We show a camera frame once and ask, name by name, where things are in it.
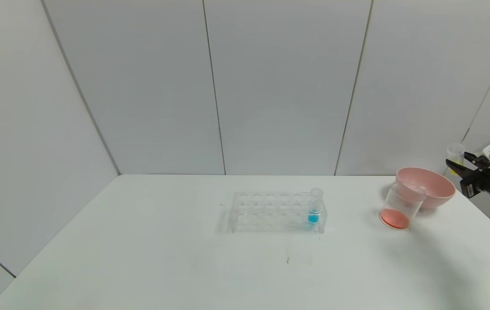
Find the clear glass beaker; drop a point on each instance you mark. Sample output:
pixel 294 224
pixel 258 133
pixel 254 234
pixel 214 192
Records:
pixel 400 213

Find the pink bowl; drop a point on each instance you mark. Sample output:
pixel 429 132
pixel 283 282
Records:
pixel 434 189

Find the blue pigment test tube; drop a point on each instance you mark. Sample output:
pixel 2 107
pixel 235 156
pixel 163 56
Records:
pixel 313 215

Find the clear plastic test tube rack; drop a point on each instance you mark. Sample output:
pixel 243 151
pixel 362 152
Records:
pixel 271 213

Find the yellow pigment test tube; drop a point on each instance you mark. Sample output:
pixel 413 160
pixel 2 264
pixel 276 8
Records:
pixel 456 155

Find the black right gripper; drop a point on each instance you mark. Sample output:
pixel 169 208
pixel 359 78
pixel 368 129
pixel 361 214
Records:
pixel 470 186

